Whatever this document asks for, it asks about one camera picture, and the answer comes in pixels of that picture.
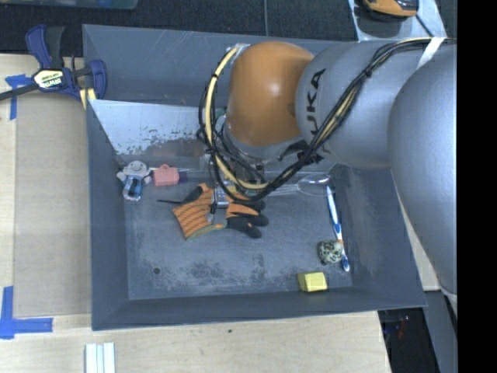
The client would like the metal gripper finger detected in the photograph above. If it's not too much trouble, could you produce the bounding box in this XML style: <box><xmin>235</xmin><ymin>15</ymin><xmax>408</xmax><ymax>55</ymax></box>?
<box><xmin>210</xmin><ymin>190</ymin><xmax>221</xmax><ymax>225</ymax></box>
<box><xmin>219</xmin><ymin>190</ymin><xmax>230</xmax><ymax>224</ymax></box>

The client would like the orange and black striped glove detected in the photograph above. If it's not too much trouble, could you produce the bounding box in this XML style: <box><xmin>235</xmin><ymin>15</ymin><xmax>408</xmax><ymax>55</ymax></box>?
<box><xmin>172</xmin><ymin>182</ymin><xmax>270</xmax><ymax>241</ymax></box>

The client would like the grey metal bin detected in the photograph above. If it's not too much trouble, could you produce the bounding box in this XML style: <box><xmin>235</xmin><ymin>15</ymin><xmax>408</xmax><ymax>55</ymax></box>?
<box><xmin>81</xmin><ymin>23</ymin><xmax>429</xmax><ymax>332</ymax></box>

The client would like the pink toy suitcase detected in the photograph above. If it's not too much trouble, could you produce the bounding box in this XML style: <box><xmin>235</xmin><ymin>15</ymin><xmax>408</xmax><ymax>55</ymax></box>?
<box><xmin>151</xmin><ymin>163</ymin><xmax>181</xmax><ymax>187</ymax></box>

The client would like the white and blue toy figure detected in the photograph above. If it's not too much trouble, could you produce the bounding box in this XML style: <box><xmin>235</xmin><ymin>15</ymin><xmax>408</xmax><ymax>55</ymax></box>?
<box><xmin>116</xmin><ymin>160</ymin><xmax>153</xmax><ymax>203</ymax></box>

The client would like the blue and white toothbrush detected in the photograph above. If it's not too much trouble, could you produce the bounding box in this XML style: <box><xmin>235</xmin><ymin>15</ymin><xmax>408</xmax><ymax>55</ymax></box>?
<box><xmin>325</xmin><ymin>184</ymin><xmax>351</xmax><ymax>273</ymax></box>

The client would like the spotted cream ball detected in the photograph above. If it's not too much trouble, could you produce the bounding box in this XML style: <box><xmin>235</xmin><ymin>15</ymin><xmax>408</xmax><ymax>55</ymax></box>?
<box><xmin>317</xmin><ymin>239</ymin><xmax>345</xmax><ymax>266</ymax></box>

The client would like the yellow block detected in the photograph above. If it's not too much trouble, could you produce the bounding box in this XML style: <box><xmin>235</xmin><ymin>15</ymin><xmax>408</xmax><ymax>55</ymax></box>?
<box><xmin>297</xmin><ymin>271</ymin><xmax>328</xmax><ymax>293</ymax></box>

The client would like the pale wood board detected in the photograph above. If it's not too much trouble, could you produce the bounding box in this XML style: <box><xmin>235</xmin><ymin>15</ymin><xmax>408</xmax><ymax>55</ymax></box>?
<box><xmin>12</xmin><ymin>94</ymin><xmax>92</xmax><ymax>319</ymax></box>

